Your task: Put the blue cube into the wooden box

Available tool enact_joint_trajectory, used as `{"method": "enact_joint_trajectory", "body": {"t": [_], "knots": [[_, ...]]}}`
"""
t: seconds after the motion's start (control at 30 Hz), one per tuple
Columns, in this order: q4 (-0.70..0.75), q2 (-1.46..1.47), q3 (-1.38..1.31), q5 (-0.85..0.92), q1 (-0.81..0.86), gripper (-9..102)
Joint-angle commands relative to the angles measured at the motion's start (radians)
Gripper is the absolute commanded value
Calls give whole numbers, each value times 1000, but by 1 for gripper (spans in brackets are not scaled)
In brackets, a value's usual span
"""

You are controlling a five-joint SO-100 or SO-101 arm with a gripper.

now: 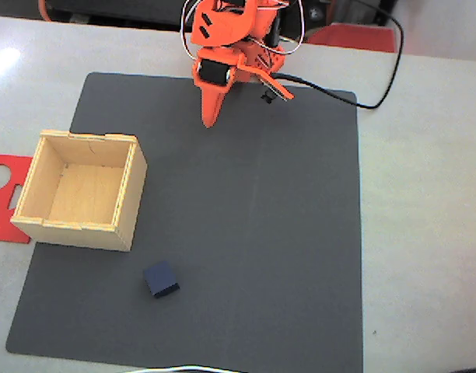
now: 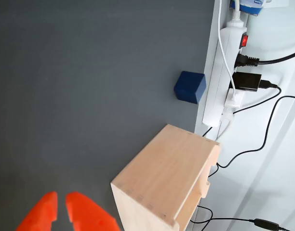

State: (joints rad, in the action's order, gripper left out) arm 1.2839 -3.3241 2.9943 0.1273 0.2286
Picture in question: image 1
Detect open wooden box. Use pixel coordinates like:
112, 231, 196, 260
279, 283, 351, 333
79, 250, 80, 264
10, 129, 149, 253

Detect black cable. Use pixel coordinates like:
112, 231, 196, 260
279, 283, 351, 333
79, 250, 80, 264
271, 0, 405, 110

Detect dark blue cube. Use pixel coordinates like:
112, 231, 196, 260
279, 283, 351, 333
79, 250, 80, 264
142, 260, 180, 299

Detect dark background equipment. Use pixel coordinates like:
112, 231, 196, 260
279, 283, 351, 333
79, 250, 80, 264
39, 0, 196, 29

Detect dark grey mat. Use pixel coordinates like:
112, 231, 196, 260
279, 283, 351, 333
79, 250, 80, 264
5, 71, 364, 373

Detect red flat object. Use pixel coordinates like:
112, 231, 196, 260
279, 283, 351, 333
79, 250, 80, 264
306, 22, 397, 54

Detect red cut-out sheet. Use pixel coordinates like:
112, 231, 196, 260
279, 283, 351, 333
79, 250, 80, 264
0, 153, 35, 245

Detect white cable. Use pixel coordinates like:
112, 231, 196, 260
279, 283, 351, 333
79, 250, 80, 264
121, 364, 247, 373

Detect white gripper servo wire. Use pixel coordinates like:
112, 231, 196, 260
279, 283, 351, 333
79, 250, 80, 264
179, 0, 202, 60

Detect orange camera mount with camera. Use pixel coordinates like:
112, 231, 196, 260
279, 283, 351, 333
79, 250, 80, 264
237, 61, 296, 105

